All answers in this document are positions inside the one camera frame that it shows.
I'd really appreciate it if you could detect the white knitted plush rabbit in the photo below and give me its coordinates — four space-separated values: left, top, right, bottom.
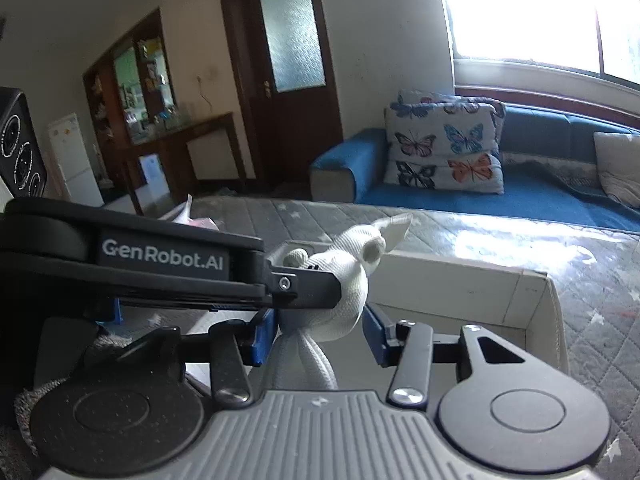
260 212 412 390

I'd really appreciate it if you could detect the black tracking device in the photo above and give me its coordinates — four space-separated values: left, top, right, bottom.
0 87 48 197

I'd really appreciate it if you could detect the white refrigerator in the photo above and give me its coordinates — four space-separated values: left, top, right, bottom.
48 114 104 207

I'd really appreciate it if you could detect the tissue pack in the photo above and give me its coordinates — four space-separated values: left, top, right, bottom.
160 194 219 231

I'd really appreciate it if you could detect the white cardboard storage box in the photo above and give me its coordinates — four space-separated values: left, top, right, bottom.
267 242 572 378

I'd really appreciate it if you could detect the dark wooden display cabinet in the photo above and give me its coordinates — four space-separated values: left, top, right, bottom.
82 10 247 216

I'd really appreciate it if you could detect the dark wooden door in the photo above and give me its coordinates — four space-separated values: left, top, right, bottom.
220 0 343 186

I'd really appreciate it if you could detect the butterfly print pillow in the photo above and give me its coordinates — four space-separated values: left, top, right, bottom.
384 96 506 195

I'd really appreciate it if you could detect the grey quilted star tablecloth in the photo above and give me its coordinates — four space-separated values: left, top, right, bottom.
1 197 639 479

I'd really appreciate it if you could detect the blue sofa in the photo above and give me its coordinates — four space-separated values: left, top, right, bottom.
310 103 639 232

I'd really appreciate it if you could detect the white plain cushion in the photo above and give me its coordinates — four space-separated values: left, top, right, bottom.
593 132 640 209

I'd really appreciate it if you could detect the window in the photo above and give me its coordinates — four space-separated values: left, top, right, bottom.
445 0 639 86

